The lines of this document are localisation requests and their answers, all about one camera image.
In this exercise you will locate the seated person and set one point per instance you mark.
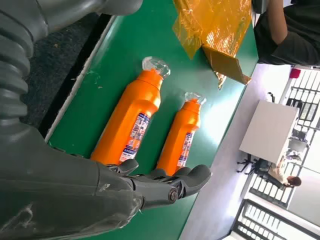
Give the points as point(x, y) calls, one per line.
point(300, 39)

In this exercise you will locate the white background table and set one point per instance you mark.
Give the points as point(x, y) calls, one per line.
point(269, 132)

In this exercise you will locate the background person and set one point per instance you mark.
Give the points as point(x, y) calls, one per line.
point(280, 174)

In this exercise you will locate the black office chair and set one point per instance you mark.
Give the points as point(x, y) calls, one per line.
point(260, 165)

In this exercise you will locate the yellow film covered cardboard box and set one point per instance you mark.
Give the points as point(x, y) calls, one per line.
point(215, 26)

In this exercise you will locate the glass wall with black frame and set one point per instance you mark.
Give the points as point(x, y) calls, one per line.
point(309, 109)

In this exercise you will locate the green table mat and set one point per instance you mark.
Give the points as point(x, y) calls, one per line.
point(105, 66)

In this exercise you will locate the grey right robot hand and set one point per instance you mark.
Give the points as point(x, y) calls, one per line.
point(62, 192)

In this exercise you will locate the small red box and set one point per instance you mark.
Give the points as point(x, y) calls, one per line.
point(295, 73)

